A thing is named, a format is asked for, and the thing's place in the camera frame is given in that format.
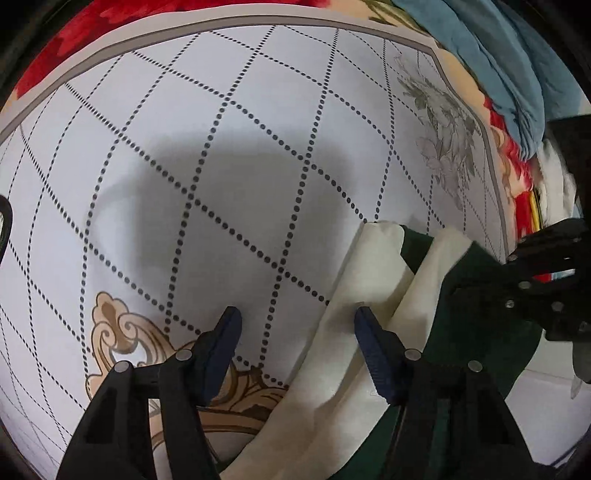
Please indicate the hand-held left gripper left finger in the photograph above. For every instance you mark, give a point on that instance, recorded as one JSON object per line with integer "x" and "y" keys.
{"x": 222, "y": 360}

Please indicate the light blue quilt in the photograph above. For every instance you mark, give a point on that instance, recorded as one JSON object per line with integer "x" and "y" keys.
{"x": 485, "y": 60}

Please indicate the white fleece blanket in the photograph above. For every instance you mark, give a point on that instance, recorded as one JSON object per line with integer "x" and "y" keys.
{"x": 556, "y": 184}

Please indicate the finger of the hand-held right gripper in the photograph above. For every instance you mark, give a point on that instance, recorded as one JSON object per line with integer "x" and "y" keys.
{"x": 531, "y": 295}
{"x": 554, "y": 249}

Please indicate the green and white varsity jacket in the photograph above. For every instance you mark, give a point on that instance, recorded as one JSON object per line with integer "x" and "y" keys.
{"x": 381, "y": 258}

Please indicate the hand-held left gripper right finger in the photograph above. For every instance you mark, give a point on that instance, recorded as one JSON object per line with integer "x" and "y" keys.
{"x": 376, "y": 360}

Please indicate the white dotted cloth grey flowers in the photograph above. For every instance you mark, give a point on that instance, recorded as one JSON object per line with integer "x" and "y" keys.
{"x": 277, "y": 138}

